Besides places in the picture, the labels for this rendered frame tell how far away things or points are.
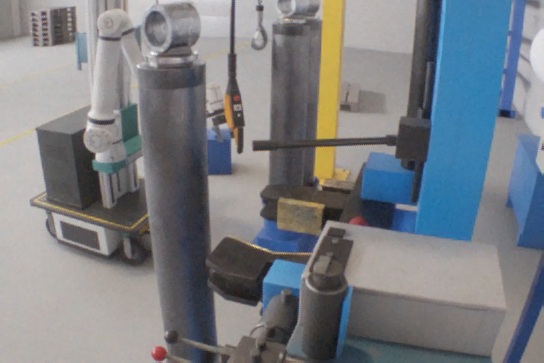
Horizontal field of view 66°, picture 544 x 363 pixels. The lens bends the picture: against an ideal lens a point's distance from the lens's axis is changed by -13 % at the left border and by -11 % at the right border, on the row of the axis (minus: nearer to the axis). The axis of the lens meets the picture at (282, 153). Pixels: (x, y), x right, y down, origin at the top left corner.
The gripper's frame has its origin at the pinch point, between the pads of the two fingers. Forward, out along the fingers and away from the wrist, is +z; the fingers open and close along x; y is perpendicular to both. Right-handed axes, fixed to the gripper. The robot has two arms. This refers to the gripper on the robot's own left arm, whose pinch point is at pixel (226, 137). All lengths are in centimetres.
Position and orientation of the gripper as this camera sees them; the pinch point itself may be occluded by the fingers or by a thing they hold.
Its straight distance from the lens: 285.1
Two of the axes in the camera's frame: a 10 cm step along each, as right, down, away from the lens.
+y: 8.4, -2.1, -5.0
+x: 4.7, -2.0, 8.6
